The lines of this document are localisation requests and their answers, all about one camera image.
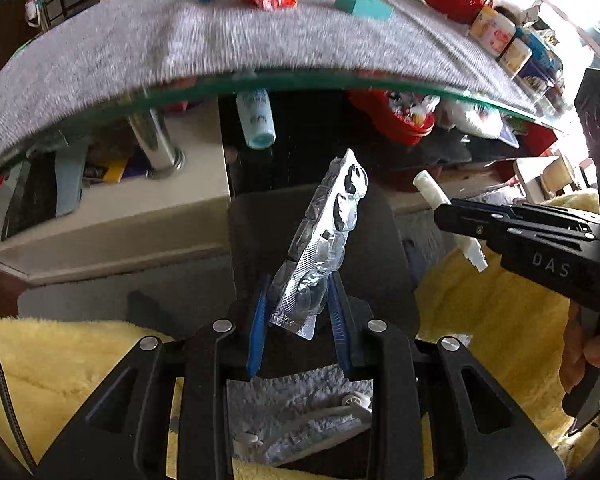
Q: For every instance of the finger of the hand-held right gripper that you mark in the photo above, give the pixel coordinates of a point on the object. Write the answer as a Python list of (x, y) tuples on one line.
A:
[(485, 205), (460, 220)]

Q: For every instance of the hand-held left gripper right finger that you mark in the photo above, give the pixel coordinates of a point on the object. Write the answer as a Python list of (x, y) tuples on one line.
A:
[(337, 330)]

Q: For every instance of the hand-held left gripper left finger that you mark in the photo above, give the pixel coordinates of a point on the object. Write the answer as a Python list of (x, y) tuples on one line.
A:
[(257, 330)]

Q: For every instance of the white plastic tube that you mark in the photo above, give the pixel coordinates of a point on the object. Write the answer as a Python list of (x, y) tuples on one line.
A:
[(427, 187)]

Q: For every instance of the black waste bin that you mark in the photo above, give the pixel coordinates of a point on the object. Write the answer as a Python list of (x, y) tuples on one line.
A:
[(380, 260)]

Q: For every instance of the silver blister pack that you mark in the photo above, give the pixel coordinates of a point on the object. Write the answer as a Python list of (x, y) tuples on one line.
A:
[(325, 240)]

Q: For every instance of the person's right hand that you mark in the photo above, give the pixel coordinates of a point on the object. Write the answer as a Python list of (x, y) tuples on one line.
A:
[(572, 350)]

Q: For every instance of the white plastic bag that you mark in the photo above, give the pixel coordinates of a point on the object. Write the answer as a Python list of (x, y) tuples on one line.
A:
[(472, 117)]

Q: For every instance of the yellow fleece blanket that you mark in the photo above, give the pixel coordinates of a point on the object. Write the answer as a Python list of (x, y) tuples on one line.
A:
[(480, 320)]

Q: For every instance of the red bowl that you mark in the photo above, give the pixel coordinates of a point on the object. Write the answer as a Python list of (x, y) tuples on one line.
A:
[(395, 127)]

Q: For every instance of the blue printed box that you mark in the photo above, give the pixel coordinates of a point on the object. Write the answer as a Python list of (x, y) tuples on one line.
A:
[(542, 57)]

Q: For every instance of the glass coffee table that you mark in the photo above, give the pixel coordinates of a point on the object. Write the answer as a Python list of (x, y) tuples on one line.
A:
[(130, 230)]

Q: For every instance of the white bottle with teal cap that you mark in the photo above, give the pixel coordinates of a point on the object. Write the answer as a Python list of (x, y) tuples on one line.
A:
[(255, 120)]

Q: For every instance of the chrome table leg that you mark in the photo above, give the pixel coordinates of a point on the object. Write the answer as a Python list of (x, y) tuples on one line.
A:
[(152, 145)]

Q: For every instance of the teal box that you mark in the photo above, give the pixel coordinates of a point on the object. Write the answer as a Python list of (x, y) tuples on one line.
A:
[(365, 6)]

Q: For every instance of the grey table mat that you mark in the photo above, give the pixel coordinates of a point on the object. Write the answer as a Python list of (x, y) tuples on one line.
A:
[(230, 40)]

